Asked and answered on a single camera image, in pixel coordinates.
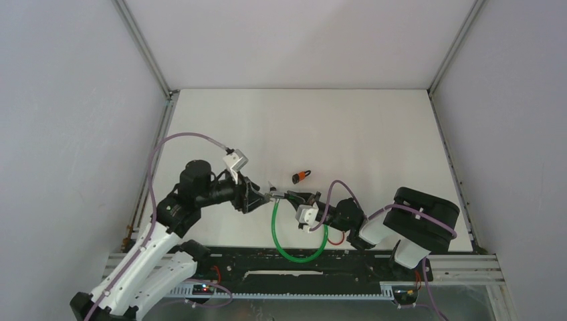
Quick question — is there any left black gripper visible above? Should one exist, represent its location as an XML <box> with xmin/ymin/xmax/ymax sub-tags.
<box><xmin>197</xmin><ymin>167</ymin><xmax>269</xmax><ymax>213</ymax></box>

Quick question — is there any orange padlock with keys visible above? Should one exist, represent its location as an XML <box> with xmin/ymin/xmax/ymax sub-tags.
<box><xmin>292</xmin><ymin>170</ymin><xmax>311</xmax><ymax>184</ymax></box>

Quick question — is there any silver key bunch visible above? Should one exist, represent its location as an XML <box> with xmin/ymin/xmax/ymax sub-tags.
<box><xmin>268</xmin><ymin>181</ymin><xmax>278</xmax><ymax>196</ymax></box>

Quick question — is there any green cable lock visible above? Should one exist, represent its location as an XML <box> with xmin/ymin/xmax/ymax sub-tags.
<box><xmin>270</xmin><ymin>199</ymin><xmax>329</xmax><ymax>264</ymax></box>

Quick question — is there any red cable lock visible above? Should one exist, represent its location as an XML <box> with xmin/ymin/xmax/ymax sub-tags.
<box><xmin>327</xmin><ymin>231</ymin><xmax>346</xmax><ymax>246</ymax></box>

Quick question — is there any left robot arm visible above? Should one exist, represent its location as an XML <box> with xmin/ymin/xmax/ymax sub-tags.
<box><xmin>70</xmin><ymin>160</ymin><xmax>269</xmax><ymax>320</ymax></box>

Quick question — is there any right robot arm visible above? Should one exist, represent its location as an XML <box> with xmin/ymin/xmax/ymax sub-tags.
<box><xmin>283</xmin><ymin>187</ymin><xmax>459</xmax><ymax>280</ymax></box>

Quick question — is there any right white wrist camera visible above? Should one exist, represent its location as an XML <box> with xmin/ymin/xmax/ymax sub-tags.
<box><xmin>295</xmin><ymin>204</ymin><xmax>319</xmax><ymax>233</ymax></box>

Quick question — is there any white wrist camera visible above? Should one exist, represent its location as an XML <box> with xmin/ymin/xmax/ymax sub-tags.
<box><xmin>295</xmin><ymin>204</ymin><xmax>319</xmax><ymax>233</ymax></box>
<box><xmin>223</xmin><ymin>148</ymin><xmax>249</xmax><ymax>185</ymax></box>

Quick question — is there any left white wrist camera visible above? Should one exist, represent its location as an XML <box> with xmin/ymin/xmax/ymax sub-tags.
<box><xmin>223</xmin><ymin>148</ymin><xmax>249</xmax><ymax>185</ymax></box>

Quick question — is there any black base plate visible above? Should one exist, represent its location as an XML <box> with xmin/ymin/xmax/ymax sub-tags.
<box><xmin>194</xmin><ymin>247</ymin><xmax>433</xmax><ymax>294</ymax></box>

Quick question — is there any grey cable duct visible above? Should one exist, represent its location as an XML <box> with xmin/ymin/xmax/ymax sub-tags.
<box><xmin>164</xmin><ymin>284</ymin><xmax>394</xmax><ymax>301</ymax></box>

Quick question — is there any left aluminium corner post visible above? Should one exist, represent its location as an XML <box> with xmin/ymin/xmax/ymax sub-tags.
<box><xmin>112</xmin><ymin>0</ymin><xmax>172</xmax><ymax>99</ymax></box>

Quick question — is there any aluminium corner post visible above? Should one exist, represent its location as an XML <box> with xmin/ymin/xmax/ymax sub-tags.
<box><xmin>427</xmin><ymin>0</ymin><xmax>488</xmax><ymax>98</ymax></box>
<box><xmin>112</xmin><ymin>0</ymin><xmax>172</xmax><ymax>99</ymax></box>

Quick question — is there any aluminium front frame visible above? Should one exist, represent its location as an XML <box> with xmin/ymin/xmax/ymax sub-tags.
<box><xmin>90</xmin><ymin>253</ymin><xmax>517</xmax><ymax>321</ymax></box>

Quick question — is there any right aluminium corner post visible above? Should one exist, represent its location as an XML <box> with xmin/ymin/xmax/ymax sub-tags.
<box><xmin>427</xmin><ymin>0</ymin><xmax>488</xmax><ymax>98</ymax></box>

